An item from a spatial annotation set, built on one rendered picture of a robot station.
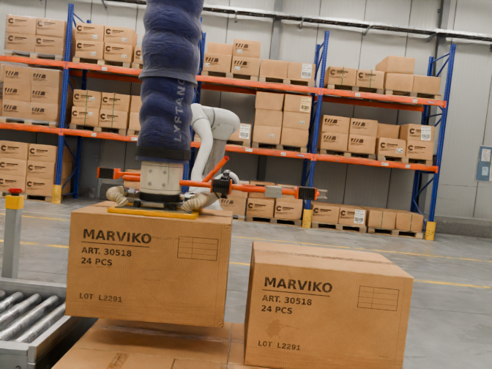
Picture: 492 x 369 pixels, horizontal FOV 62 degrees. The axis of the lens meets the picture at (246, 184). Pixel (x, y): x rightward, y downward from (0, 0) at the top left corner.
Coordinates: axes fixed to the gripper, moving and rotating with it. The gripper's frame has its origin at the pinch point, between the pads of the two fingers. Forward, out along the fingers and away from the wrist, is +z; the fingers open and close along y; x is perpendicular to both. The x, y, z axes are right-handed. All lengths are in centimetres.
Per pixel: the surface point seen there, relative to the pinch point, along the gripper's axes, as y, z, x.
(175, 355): 66, 17, 11
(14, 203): 23, -47, 114
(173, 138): -17.1, 10.1, 20.9
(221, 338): 66, -2, -5
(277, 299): 39, 19, -25
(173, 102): -31.0, 9.7, 22.2
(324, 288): 33, 19, -42
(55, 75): -151, -701, 419
